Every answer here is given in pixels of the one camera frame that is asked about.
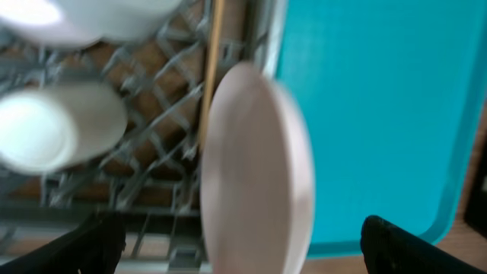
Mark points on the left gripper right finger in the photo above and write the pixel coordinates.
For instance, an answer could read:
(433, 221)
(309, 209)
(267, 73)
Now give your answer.
(388, 249)

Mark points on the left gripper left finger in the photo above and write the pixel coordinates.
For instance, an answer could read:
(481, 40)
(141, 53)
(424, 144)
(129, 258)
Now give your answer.
(95, 246)

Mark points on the white cup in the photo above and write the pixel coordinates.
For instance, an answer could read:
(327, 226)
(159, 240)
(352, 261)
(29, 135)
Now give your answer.
(58, 126)

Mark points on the large white plate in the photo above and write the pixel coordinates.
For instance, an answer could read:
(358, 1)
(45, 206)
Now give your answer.
(257, 178)

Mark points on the grey bowl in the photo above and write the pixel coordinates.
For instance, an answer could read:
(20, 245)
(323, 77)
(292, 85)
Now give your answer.
(120, 20)

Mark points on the small pink plate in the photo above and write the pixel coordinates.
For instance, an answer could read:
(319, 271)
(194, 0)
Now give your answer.
(44, 23)

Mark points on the grey plastic dish rack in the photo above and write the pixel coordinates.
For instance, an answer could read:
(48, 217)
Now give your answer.
(151, 177)

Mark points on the black tray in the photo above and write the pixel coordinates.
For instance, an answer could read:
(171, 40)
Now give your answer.
(475, 214)

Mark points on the teal serving tray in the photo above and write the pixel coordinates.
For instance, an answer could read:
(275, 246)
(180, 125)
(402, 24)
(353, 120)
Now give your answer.
(392, 93)

